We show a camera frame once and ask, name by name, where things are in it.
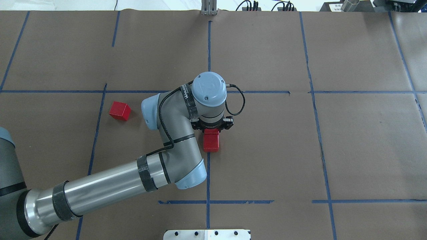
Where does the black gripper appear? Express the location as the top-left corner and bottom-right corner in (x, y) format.
(191, 116), (234, 132)

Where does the red block placed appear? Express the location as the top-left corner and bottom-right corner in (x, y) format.
(203, 138), (220, 152)
(204, 129), (220, 141)
(109, 101), (132, 121)

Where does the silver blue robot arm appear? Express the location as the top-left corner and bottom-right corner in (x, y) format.
(1, 71), (235, 240)

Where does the upper orange black power strip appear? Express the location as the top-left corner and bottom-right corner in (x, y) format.
(236, 0), (262, 12)

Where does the orange black power strip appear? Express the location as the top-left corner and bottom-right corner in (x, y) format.
(236, 0), (262, 12)
(274, 1), (297, 12)

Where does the lower orange black power strip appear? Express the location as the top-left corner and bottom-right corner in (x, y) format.
(274, 1), (297, 12)

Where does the steel cup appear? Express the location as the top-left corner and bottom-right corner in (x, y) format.
(341, 0), (360, 12)

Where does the aluminium frame post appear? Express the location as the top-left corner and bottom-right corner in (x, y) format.
(201, 0), (218, 16)

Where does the white camera post with base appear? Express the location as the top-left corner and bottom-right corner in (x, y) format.
(163, 229), (252, 240)

